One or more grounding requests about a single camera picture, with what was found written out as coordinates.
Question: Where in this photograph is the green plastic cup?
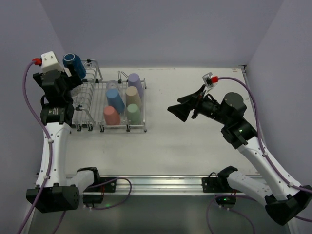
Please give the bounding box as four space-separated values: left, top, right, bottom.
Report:
127 104 141 125

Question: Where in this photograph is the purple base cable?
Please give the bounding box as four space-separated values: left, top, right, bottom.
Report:
82 177 133 211
206 194 312 234

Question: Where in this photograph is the silver wire dish rack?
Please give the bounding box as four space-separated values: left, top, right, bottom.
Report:
71 59 146 132

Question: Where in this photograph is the floral white mug orange inside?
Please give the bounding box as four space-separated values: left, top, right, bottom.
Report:
70 85 82 98

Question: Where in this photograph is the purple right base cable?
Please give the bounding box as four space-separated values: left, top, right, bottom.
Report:
206 194 312 234

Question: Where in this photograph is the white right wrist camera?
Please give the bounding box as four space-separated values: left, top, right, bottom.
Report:
202 72 215 94

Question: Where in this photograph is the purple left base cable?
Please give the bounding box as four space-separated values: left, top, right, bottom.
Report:
82 177 133 211

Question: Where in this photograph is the blue plastic cup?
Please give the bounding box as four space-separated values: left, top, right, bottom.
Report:
106 89 125 114

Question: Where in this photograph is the beige plastic cup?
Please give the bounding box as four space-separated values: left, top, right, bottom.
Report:
126 86 142 108

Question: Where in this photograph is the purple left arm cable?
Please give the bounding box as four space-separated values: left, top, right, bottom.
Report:
16 58 66 234

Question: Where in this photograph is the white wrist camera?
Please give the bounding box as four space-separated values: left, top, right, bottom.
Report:
202 72 215 94
41 51 64 73

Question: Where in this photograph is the pink plastic cup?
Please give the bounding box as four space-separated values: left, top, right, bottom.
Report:
103 106 120 125

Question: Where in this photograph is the purple plastic cup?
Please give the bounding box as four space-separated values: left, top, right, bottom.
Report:
128 73 143 97

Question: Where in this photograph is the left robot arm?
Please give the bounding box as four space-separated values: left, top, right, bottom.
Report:
26 68 100 213

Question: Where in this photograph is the dark blue ceramic mug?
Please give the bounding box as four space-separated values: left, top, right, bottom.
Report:
62 53 86 79

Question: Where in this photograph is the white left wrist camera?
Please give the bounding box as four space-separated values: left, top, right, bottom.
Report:
41 51 64 73

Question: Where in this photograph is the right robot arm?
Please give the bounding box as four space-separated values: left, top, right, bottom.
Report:
167 86 312 225

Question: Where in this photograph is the aluminium mounting rail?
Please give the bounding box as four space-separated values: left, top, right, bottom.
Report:
65 174 259 195

